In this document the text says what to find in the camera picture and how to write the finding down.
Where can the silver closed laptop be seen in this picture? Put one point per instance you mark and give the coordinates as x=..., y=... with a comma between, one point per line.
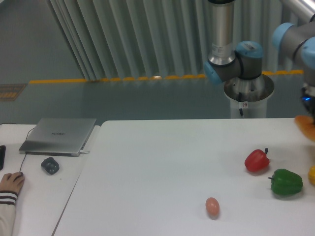
x=58, y=136

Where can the person's bare hand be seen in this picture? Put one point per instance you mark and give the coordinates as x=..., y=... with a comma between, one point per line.
x=10, y=183

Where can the yellow bell pepper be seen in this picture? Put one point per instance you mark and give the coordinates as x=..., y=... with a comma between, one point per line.
x=311, y=175

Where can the white striped sleeve forearm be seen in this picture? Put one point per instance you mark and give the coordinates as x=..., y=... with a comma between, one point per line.
x=7, y=212

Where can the green bell pepper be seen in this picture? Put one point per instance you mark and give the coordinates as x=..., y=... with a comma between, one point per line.
x=285, y=182

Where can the dark grey earbuds case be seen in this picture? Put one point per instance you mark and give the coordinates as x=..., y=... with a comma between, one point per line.
x=50, y=166

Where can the orange triangular bread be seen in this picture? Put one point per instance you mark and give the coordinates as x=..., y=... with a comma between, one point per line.
x=306, y=125

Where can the red bell pepper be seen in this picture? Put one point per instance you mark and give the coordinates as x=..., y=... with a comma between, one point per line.
x=257, y=160

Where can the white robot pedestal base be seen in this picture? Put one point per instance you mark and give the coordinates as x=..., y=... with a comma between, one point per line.
x=249, y=98

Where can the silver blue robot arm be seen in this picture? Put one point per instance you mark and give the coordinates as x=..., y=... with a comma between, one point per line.
x=240, y=68

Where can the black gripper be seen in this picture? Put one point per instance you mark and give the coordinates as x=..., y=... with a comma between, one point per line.
x=308, y=100

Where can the black phone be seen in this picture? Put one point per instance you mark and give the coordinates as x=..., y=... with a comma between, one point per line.
x=2, y=156

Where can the brown egg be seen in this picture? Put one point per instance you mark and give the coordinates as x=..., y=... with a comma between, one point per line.
x=212, y=207

